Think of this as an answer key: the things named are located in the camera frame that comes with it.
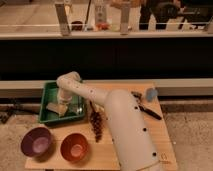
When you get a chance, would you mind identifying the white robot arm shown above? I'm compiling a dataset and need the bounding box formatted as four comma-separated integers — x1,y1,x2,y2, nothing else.
56,72,164,171

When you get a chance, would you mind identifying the green plastic tray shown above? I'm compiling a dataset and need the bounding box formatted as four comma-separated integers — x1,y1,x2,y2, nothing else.
38,82,85,125

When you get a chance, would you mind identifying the metal spoon in tray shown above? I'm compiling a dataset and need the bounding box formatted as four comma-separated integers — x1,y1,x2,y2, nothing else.
77,97,83,115

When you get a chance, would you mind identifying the brown grape bunch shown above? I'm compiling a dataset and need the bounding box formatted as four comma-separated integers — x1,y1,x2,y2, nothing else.
90,112,102,142

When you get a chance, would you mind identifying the orange bowl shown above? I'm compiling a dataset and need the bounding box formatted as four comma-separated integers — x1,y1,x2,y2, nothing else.
60,133,89,163

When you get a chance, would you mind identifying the purple bowl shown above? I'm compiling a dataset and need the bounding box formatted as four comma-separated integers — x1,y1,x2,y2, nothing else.
21,127,53,157

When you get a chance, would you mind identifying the black tripod on floor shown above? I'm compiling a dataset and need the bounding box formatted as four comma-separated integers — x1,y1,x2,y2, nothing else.
0,98,41,125

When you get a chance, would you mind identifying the wooden board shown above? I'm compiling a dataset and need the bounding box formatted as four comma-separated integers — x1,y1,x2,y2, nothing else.
24,82,179,171

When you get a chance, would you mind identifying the blue round object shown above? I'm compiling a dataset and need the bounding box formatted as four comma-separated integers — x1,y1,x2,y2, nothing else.
146,88,158,102

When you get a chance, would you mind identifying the black handled knife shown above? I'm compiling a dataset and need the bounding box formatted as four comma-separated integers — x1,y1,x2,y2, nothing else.
139,105,162,120

